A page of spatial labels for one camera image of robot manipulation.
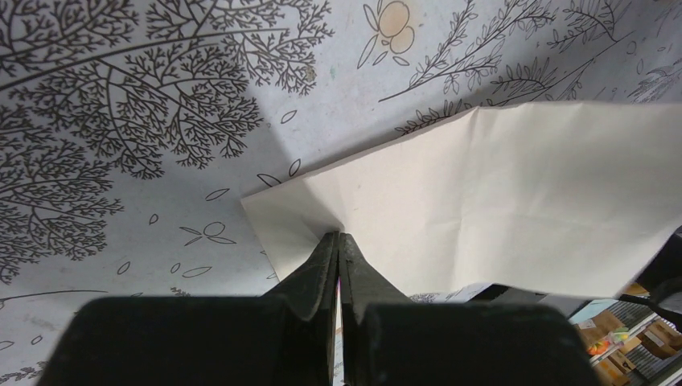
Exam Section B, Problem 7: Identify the floral patterned table mat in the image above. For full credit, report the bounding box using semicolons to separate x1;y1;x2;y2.
1;1;681;385

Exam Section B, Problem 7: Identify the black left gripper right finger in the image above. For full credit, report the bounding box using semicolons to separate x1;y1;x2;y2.
339;233;599;385

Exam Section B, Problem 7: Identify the beige letter paper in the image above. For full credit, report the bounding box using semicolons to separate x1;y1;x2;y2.
242;102;681;298

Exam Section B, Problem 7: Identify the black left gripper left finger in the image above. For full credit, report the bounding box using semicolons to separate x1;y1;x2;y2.
39;232;339;385

